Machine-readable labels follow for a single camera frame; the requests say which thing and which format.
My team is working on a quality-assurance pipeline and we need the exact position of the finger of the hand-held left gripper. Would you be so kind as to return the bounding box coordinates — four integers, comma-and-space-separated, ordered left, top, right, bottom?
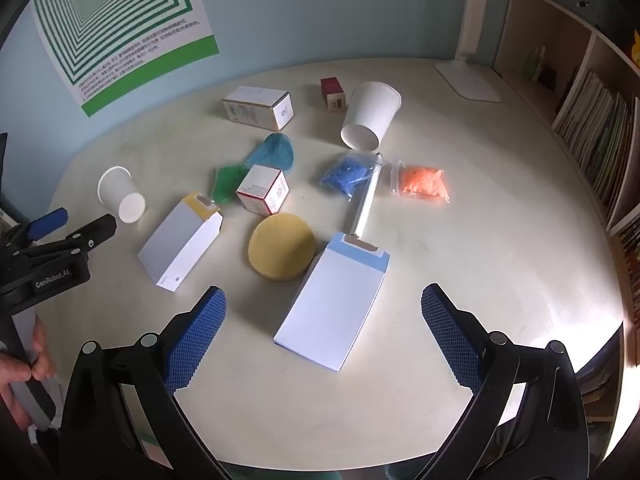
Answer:
20, 214, 117, 271
15, 208, 68, 246

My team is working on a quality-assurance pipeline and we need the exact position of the small maroon box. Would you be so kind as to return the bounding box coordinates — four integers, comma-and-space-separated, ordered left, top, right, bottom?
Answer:
320, 77, 349, 111

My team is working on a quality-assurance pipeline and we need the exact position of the white box with red label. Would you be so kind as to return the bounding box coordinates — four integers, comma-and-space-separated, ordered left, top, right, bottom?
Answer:
235, 164, 291, 217

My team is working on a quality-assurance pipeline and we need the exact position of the orange clay bag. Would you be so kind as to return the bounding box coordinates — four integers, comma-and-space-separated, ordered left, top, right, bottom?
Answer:
389, 159, 451, 205

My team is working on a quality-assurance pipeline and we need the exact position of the wooden bookshelf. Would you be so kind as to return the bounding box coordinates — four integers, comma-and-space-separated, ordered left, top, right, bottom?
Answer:
492, 0, 640, 426

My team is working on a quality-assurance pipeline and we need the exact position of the white box with yellow end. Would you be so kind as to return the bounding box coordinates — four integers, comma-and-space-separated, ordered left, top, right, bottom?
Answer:
137, 191, 224, 293

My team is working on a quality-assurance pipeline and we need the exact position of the white box with blue end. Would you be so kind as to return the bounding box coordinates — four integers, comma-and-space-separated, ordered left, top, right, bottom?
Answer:
273, 232, 391, 373

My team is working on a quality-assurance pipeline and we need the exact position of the person's left hand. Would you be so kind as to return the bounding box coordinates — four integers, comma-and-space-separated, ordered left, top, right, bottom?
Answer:
0, 321, 56, 430

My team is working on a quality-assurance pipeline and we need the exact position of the row of books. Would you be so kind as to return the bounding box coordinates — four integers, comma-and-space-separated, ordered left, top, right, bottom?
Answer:
552, 71, 640, 221

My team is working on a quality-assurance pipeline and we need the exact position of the yellow round sponge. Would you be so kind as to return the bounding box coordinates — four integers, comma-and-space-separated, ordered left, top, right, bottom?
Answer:
248, 212, 317, 281

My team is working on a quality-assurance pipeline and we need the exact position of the white box with gold trim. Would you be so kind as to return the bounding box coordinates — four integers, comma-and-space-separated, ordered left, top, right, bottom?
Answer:
222, 85, 291, 130

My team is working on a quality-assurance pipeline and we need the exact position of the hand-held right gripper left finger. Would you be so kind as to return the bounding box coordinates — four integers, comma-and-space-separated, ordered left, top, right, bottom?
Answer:
60, 286, 233, 480

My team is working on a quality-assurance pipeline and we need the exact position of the green striped wall poster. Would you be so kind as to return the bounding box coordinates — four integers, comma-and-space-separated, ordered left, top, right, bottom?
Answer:
30, 0, 221, 118

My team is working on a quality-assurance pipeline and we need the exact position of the teal clay bag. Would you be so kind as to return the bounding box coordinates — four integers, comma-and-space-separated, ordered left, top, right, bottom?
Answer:
244, 132, 296, 171

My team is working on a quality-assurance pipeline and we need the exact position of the large white paper cup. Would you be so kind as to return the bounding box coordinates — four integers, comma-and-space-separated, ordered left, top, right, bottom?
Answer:
340, 81, 402, 153

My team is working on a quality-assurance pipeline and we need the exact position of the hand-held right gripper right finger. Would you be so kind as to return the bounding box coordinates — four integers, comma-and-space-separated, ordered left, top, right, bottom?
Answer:
415, 283, 591, 480

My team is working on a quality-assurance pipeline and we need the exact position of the small white paper cup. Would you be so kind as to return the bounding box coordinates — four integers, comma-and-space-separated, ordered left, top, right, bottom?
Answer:
97, 166, 147, 224

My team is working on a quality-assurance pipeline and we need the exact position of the green bottle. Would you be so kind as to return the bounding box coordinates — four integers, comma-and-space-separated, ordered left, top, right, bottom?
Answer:
525, 45, 549, 82

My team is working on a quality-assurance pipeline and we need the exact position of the green clay bag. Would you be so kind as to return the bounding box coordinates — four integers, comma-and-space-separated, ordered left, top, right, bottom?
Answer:
210, 165, 249, 206

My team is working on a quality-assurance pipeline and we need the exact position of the blue clay bag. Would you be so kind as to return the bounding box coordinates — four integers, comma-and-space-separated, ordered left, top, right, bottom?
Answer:
319, 152, 387, 202

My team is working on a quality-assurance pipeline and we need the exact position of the white tube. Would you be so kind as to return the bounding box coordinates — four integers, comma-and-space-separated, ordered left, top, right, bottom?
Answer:
348, 152, 384, 239

